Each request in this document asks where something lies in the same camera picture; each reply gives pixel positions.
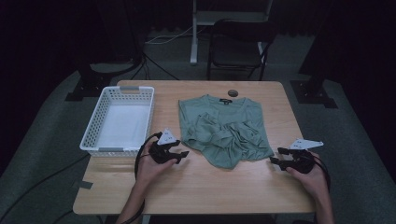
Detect white metal stand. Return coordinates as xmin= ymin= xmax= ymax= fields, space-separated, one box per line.
xmin=190 ymin=0 xmax=275 ymax=66

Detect green t-shirt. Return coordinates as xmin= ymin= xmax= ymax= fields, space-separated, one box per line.
xmin=178 ymin=94 xmax=275 ymax=170

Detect person's right hand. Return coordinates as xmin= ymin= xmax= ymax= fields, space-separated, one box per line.
xmin=285 ymin=151 xmax=329 ymax=200

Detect black floor cables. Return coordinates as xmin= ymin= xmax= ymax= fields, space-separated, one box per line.
xmin=130 ymin=51 xmax=181 ymax=82

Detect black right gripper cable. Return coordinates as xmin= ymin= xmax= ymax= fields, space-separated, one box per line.
xmin=312 ymin=153 xmax=332 ymax=191

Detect white plastic basket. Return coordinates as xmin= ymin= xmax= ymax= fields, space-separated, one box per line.
xmin=79 ymin=85 xmax=155 ymax=158

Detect person's left hand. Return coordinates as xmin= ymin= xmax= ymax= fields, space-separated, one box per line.
xmin=135 ymin=141 xmax=179 ymax=189

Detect black stand with base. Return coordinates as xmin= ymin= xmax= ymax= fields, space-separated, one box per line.
xmin=64 ymin=0 xmax=145 ymax=103
xmin=290 ymin=0 xmax=339 ymax=109

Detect black folding chair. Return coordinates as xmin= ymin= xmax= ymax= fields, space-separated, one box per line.
xmin=206 ymin=18 xmax=277 ymax=82

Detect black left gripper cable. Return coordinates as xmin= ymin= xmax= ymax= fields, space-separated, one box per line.
xmin=120 ymin=132 xmax=163 ymax=224

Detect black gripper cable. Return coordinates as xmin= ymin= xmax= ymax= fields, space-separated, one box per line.
xmin=312 ymin=153 xmax=332 ymax=191
xmin=120 ymin=132 xmax=163 ymax=224

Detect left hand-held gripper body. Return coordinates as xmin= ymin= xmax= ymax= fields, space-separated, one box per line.
xmin=148 ymin=128 xmax=182 ymax=165

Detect long black floor cable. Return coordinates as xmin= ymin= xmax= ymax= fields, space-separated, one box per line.
xmin=0 ymin=153 xmax=91 ymax=222

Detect white floor cable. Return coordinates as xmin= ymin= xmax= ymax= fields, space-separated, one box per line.
xmin=145 ymin=25 xmax=207 ymax=45

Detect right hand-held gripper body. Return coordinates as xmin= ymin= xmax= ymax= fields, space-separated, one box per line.
xmin=285 ymin=138 xmax=324 ymax=175

